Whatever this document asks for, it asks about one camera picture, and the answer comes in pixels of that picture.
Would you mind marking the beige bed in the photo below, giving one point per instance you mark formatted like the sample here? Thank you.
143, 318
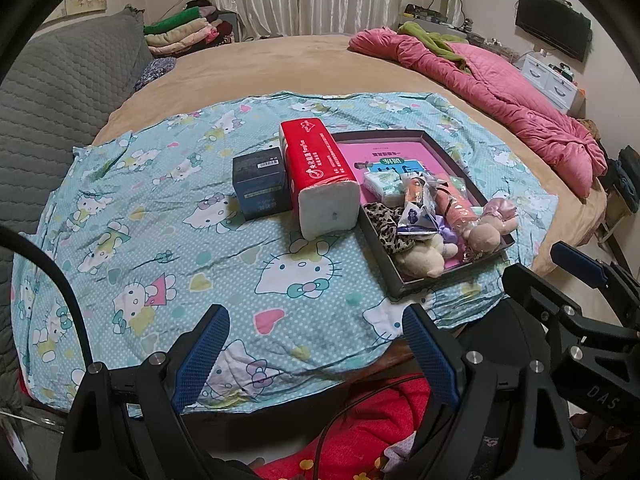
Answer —
250, 70

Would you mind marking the pink quilt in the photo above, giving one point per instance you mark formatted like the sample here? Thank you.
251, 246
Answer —
500, 90

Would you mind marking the dark floral pillow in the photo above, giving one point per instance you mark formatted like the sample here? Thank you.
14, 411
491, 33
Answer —
155, 72

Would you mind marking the leopard print bow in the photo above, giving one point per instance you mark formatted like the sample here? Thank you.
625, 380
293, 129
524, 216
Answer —
387, 232

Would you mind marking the cream plush toy purple cap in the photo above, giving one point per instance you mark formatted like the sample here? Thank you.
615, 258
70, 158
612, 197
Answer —
420, 260

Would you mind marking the green white tissue packet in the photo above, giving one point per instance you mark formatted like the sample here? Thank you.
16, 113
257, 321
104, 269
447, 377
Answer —
385, 182

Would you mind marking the cluttered desk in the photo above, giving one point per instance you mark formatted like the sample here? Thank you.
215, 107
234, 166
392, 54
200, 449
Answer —
425, 12

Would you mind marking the purple white tissue packet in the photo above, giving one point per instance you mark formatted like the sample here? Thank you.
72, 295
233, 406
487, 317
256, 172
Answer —
417, 215

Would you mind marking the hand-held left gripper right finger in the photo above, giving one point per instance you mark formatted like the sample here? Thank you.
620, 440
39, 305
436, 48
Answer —
430, 355

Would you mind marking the pink book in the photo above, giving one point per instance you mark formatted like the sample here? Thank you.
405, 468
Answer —
395, 152

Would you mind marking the cartoon cat printed blanket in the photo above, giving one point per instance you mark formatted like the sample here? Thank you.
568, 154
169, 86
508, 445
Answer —
150, 210

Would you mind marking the salmon pink soft packet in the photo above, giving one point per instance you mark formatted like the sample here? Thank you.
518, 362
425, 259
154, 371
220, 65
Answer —
452, 212

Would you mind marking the white drawer cabinet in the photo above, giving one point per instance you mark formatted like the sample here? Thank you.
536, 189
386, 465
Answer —
542, 77

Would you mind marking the pink doll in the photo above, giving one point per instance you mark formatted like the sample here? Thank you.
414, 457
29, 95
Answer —
485, 235

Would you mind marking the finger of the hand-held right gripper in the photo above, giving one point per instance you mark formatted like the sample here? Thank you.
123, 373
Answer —
530, 290
580, 262

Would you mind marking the stack of folded clothes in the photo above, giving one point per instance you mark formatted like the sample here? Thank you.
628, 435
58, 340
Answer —
180, 30

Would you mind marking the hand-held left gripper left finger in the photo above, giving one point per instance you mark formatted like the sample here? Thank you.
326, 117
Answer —
202, 355

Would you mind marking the green cloth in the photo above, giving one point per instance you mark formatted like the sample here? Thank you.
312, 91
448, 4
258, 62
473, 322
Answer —
430, 40

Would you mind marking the dark clothes pile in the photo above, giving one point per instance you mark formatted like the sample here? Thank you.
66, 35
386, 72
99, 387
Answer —
622, 170

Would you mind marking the black box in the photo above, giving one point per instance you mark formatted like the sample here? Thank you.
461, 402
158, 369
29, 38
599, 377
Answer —
260, 185

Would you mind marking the red cloth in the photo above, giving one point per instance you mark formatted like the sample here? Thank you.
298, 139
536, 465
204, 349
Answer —
360, 425

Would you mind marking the dark shallow tray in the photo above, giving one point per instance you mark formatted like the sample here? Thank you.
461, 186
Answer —
435, 281

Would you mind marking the red tissue pack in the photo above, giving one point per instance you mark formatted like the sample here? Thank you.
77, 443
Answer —
315, 160

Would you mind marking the black television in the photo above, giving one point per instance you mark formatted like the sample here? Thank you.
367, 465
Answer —
550, 22

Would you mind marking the grey quilted headboard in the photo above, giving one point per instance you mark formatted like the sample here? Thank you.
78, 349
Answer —
50, 100

